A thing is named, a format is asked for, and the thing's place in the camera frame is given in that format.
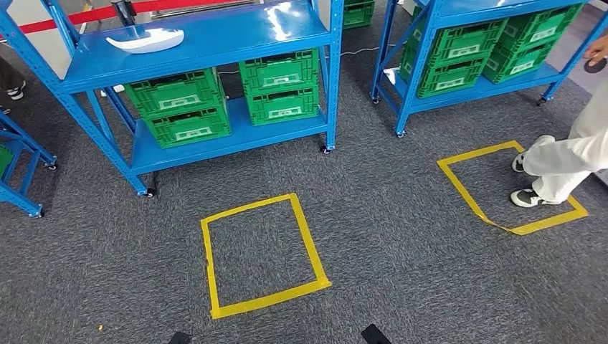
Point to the person's hand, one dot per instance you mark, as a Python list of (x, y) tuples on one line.
[(597, 50)]

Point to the blue metal shelf rack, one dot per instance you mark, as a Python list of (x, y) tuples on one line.
[(19, 198), (214, 33), (475, 90)]

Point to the white plastic trim part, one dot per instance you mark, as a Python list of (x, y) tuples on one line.
[(147, 41)]

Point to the black round object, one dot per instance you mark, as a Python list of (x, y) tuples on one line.
[(596, 67)]

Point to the green plastic crate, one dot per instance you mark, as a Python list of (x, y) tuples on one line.
[(358, 13), (5, 159), (282, 107), (520, 61), (463, 42), (446, 78), (280, 71), (173, 92), (190, 127), (541, 28)]

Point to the person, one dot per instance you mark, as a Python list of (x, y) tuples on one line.
[(16, 90), (565, 161)]

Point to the yellow floor tape square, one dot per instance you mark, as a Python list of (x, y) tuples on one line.
[(311, 244), (551, 223)]

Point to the red barrier belt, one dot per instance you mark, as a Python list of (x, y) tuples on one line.
[(71, 18)]

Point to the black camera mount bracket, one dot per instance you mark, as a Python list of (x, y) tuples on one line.
[(375, 334), (180, 338)]

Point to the black stanchion post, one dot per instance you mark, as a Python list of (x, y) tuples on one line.
[(124, 12)]

